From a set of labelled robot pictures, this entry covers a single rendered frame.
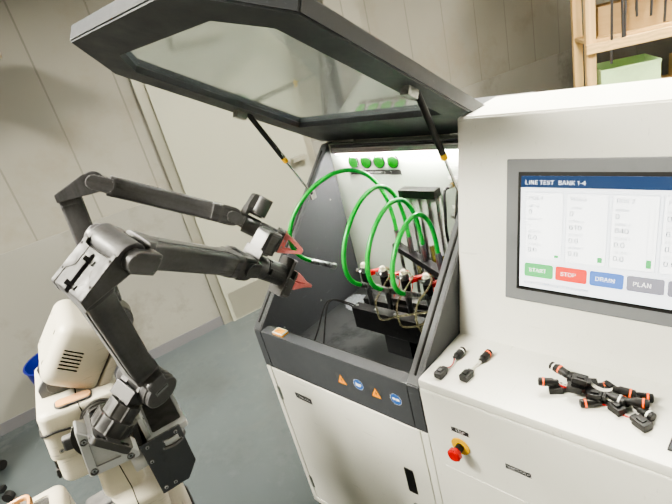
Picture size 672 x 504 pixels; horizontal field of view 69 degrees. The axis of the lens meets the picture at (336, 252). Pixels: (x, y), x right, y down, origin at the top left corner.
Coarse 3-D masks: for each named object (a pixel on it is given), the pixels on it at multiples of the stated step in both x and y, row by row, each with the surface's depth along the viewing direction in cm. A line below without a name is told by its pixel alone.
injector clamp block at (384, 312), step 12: (384, 300) 163; (360, 312) 162; (372, 312) 158; (384, 312) 156; (360, 324) 165; (372, 324) 161; (384, 324) 157; (396, 324) 153; (408, 324) 149; (396, 336) 156; (408, 336) 152; (396, 348) 158; (408, 348) 154
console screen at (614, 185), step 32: (512, 160) 116; (544, 160) 111; (576, 160) 106; (608, 160) 102; (640, 160) 98; (512, 192) 118; (544, 192) 113; (576, 192) 108; (608, 192) 103; (640, 192) 99; (512, 224) 120; (544, 224) 114; (576, 224) 109; (608, 224) 105; (640, 224) 101; (512, 256) 121; (544, 256) 116; (576, 256) 111; (608, 256) 106; (640, 256) 102; (512, 288) 123; (544, 288) 117; (576, 288) 112; (608, 288) 108; (640, 288) 103; (640, 320) 105
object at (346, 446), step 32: (288, 384) 174; (320, 416) 169; (352, 416) 154; (384, 416) 142; (320, 448) 181; (352, 448) 164; (384, 448) 150; (416, 448) 138; (320, 480) 194; (352, 480) 175; (384, 480) 159; (416, 480) 146
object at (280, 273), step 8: (288, 256) 130; (272, 264) 122; (280, 264) 125; (288, 264) 126; (272, 272) 122; (280, 272) 124; (288, 272) 125; (264, 280) 124; (272, 280) 123; (280, 280) 124; (272, 288) 128; (280, 288) 125; (280, 296) 125
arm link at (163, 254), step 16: (96, 224) 81; (144, 240) 83; (160, 240) 87; (176, 240) 93; (128, 256) 76; (144, 256) 78; (160, 256) 82; (176, 256) 90; (192, 256) 94; (208, 256) 99; (224, 256) 104; (240, 256) 109; (144, 272) 80; (192, 272) 97; (208, 272) 102; (224, 272) 106; (240, 272) 111
